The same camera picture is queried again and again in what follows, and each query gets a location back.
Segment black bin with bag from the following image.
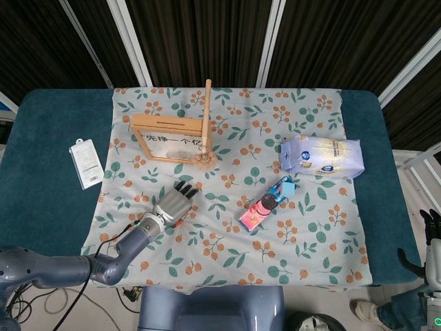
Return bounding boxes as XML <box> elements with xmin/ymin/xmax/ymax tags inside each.
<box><xmin>287</xmin><ymin>312</ymin><xmax>345</xmax><ymax>331</ymax></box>

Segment wooden stick stand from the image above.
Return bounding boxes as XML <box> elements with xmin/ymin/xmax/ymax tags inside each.
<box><xmin>201</xmin><ymin>79</ymin><xmax>213</xmax><ymax>154</ymax></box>

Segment fluffy beige pompom keychain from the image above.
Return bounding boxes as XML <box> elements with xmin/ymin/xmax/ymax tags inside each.
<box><xmin>192</xmin><ymin>146</ymin><xmax>218</xmax><ymax>172</ymax></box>

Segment light blue cube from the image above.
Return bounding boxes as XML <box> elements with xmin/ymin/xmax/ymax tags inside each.
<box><xmin>279</xmin><ymin>181</ymin><xmax>298</xmax><ymax>197</ymax></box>

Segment white purple snack bag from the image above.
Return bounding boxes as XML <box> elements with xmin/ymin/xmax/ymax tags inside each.
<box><xmin>280</xmin><ymin>134</ymin><xmax>365</xmax><ymax>179</ymax></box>

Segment pink blue cookie box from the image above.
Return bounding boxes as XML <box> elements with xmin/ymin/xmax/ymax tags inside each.
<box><xmin>238</xmin><ymin>175</ymin><xmax>300</xmax><ymax>232</ymax></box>

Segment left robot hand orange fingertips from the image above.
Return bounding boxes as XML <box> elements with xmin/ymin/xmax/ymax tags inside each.
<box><xmin>151</xmin><ymin>181</ymin><xmax>201</xmax><ymax>228</ymax></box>

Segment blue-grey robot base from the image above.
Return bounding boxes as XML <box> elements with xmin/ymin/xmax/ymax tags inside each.
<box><xmin>137</xmin><ymin>285</ymin><xmax>286</xmax><ymax>331</ymax></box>

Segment black power plug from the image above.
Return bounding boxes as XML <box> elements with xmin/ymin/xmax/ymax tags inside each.
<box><xmin>122</xmin><ymin>285</ymin><xmax>144</xmax><ymax>304</ymax></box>

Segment white partition post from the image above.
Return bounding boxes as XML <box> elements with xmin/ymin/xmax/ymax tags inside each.
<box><xmin>377</xmin><ymin>32</ymin><xmax>441</xmax><ymax>108</ymax></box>
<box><xmin>106</xmin><ymin>0</ymin><xmax>153</xmax><ymax>87</ymax></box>
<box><xmin>255</xmin><ymin>0</ymin><xmax>287</xmax><ymax>88</ymax></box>

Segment coins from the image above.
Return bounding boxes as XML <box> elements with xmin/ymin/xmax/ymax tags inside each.
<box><xmin>166</xmin><ymin>149</ymin><xmax>192</xmax><ymax>161</ymax></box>

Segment floral printed tablecloth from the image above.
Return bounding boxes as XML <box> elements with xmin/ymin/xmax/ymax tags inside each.
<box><xmin>74</xmin><ymin>86</ymin><xmax>375</xmax><ymax>293</ymax></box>

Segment white flat plastic package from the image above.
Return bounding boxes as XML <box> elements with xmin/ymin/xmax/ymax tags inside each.
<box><xmin>68</xmin><ymin>138</ymin><xmax>105</xmax><ymax>190</ymax></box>

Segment beige floor cable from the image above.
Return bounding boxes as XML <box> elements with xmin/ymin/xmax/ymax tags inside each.
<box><xmin>43</xmin><ymin>288</ymin><xmax>139</xmax><ymax>315</ymax></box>

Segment wooden coin bank box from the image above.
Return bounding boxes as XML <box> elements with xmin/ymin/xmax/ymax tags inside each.
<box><xmin>130</xmin><ymin>114</ymin><xmax>213</xmax><ymax>166</ymax></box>

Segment teal table cover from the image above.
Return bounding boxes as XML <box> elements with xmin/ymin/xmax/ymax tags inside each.
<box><xmin>0</xmin><ymin>88</ymin><xmax>423</xmax><ymax>287</ymax></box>

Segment white metal rack frame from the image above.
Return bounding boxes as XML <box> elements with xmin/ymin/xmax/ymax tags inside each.
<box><xmin>392</xmin><ymin>143</ymin><xmax>441</xmax><ymax>208</ymax></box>

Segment white shoe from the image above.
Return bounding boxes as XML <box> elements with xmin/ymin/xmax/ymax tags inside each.
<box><xmin>350</xmin><ymin>299</ymin><xmax>383</xmax><ymax>327</ymax></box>

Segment blue jeans leg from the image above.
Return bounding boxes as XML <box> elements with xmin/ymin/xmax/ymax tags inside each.
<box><xmin>375</xmin><ymin>288</ymin><xmax>427</xmax><ymax>331</ymax></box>

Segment thin grey partition post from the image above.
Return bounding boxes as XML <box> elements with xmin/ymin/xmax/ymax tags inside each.
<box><xmin>58</xmin><ymin>0</ymin><xmax>114</xmax><ymax>89</ymax></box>

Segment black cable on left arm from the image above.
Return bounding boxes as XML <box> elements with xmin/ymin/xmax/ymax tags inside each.
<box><xmin>51</xmin><ymin>222</ymin><xmax>141</xmax><ymax>331</ymax></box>

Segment dark ribbed partition panel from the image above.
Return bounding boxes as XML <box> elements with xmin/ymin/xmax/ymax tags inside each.
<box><xmin>65</xmin><ymin>0</ymin><xmax>141</xmax><ymax>87</ymax></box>
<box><xmin>382</xmin><ymin>60</ymin><xmax>441</xmax><ymax>151</ymax></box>
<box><xmin>0</xmin><ymin>0</ymin><xmax>111</xmax><ymax>106</ymax></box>
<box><xmin>267</xmin><ymin>0</ymin><xmax>441</xmax><ymax>96</ymax></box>
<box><xmin>125</xmin><ymin>0</ymin><xmax>273</xmax><ymax>88</ymax></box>

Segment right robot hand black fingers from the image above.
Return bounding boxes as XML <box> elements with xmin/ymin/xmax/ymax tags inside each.
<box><xmin>396</xmin><ymin>208</ymin><xmax>441</xmax><ymax>288</ymax></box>

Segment black floor cable bundle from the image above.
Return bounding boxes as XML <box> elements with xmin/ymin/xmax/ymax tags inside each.
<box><xmin>5</xmin><ymin>285</ymin><xmax>34</xmax><ymax>325</ymax></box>

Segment white board with blue edge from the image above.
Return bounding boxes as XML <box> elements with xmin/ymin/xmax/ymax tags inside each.
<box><xmin>0</xmin><ymin>91</ymin><xmax>20</xmax><ymax>118</ymax></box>

